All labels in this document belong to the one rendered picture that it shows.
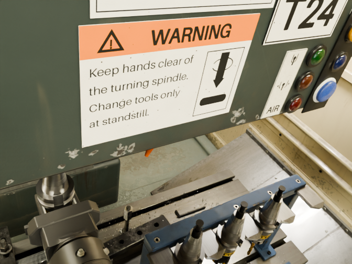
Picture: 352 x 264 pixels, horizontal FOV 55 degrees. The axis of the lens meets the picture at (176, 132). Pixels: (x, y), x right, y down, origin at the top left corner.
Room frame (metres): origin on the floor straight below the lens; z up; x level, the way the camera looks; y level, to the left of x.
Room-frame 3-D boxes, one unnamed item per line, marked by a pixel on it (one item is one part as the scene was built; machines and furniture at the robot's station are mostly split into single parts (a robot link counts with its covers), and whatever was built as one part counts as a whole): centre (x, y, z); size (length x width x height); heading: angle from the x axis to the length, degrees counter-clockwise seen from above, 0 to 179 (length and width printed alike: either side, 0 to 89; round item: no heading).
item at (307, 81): (0.35, -0.13, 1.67); 0.02 x 0.01 x 0.02; 127
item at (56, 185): (0.37, 0.19, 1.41); 0.04 x 0.04 x 0.07
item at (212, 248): (0.42, -0.12, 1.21); 0.07 x 0.05 x 0.01; 37
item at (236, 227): (0.46, -0.17, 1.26); 0.04 x 0.04 x 0.07
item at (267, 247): (0.67, -0.35, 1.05); 0.10 x 0.05 x 0.30; 37
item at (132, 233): (0.56, 0.07, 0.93); 0.26 x 0.05 x 0.06; 132
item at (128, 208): (0.61, 0.09, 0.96); 0.03 x 0.03 x 0.13
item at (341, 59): (0.38, -0.17, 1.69); 0.02 x 0.01 x 0.02; 127
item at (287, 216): (0.56, -0.30, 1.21); 0.07 x 0.05 x 0.01; 37
